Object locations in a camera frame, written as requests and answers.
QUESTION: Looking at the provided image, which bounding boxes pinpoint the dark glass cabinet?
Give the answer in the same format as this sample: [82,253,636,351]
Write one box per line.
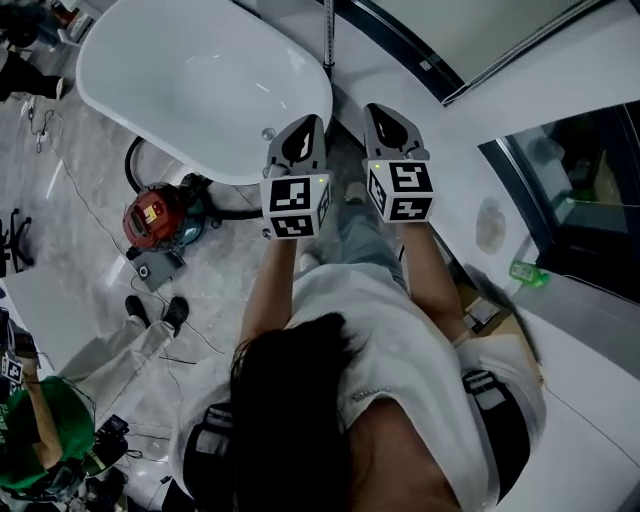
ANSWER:
[478,103,640,301]

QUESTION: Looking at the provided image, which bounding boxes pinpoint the chrome faucet pole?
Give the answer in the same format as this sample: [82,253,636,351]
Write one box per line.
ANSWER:
[322,0,337,69]

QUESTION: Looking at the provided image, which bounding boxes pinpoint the black office chair base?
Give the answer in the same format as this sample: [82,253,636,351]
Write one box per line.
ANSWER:
[0,208,37,277]

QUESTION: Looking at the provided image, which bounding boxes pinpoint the red vacuum cleaner canister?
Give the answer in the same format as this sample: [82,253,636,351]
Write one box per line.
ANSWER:
[122,172,217,251]

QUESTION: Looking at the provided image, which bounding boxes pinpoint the black device on floor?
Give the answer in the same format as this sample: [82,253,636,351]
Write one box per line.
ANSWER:
[93,413,132,469]

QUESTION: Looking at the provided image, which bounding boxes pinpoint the green plastic bottle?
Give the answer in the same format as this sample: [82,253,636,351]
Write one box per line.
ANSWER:
[508,259,551,289]

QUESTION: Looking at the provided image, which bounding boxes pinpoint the person's right forearm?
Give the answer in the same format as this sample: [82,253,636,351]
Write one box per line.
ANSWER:
[398,219,472,346]

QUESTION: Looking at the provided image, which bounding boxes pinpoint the white bathtub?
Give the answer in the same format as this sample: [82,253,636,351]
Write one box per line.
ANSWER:
[75,0,335,187]

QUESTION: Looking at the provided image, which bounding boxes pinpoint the cardboard box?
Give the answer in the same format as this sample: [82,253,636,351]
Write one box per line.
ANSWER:
[457,283,517,336]

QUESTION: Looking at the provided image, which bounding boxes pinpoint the person's left forearm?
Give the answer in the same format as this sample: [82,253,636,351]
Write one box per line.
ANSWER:
[237,234,302,357]

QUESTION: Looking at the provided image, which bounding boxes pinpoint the person's white shirt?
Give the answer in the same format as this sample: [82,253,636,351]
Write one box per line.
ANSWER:
[168,263,546,506]

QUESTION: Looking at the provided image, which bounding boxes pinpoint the person's blue jeans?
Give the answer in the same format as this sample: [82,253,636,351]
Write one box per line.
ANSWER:
[333,198,409,291]

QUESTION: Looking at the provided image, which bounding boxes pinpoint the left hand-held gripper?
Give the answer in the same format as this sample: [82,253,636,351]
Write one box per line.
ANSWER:
[259,113,334,242]

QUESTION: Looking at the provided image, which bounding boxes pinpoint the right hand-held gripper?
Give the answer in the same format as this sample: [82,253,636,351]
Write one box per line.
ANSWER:
[362,103,435,225]

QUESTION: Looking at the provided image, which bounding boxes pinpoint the white flat board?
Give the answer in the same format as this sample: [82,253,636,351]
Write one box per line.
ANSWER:
[0,253,132,377]

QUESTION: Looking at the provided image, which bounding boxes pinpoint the black harness strap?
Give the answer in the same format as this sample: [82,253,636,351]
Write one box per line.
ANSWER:
[462,368,531,496]
[182,402,236,501]

